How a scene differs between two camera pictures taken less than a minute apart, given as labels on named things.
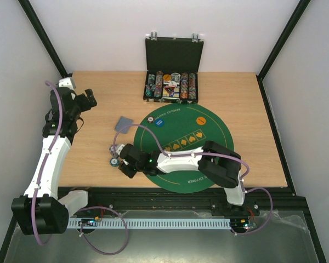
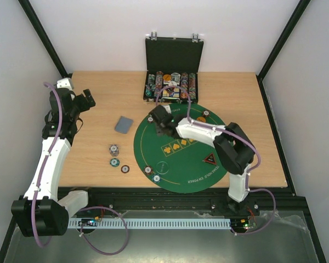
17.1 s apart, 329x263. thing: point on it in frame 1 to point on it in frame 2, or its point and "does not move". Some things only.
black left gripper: (87, 106) does not move
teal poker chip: (114, 162) does not move
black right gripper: (126, 160) to (159, 117)
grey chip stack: (113, 150) does not move
